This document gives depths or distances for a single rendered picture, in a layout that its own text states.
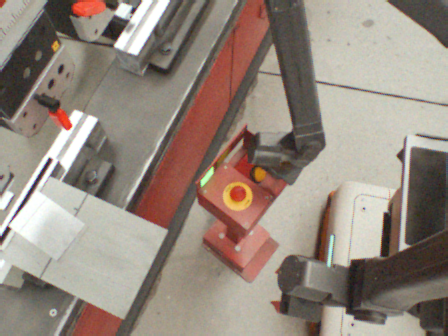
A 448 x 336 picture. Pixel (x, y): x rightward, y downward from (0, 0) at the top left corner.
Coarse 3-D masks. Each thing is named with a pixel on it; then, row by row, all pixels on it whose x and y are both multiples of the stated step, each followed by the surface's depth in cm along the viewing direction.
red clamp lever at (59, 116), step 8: (40, 96) 71; (48, 96) 72; (40, 104) 71; (48, 104) 71; (56, 104) 71; (48, 112) 74; (56, 112) 74; (64, 112) 76; (56, 120) 76; (64, 120) 76; (64, 128) 78
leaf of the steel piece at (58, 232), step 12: (48, 204) 91; (36, 216) 90; (48, 216) 90; (60, 216) 90; (72, 216) 90; (24, 228) 89; (36, 228) 89; (48, 228) 89; (60, 228) 89; (72, 228) 89; (84, 228) 88; (36, 240) 88; (48, 240) 88; (60, 240) 88; (72, 240) 87; (48, 252) 88; (60, 252) 88
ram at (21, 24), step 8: (0, 0) 57; (8, 0) 59; (32, 0) 63; (40, 0) 65; (0, 8) 58; (32, 8) 64; (40, 8) 65; (24, 16) 63; (32, 16) 64; (16, 24) 62; (24, 24) 63; (8, 32) 61; (16, 32) 63; (24, 32) 64; (8, 40) 62; (16, 40) 63; (0, 48) 61; (8, 48) 62; (0, 56) 62; (0, 64) 62
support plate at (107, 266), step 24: (48, 192) 92; (72, 192) 92; (96, 216) 90; (120, 216) 90; (24, 240) 89; (96, 240) 89; (120, 240) 89; (144, 240) 89; (24, 264) 87; (72, 264) 87; (96, 264) 87; (120, 264) 87; (144, 264) 87; (72, 288) 86; (96, 288) 86; (120, 288) 86; (120, 312) 84
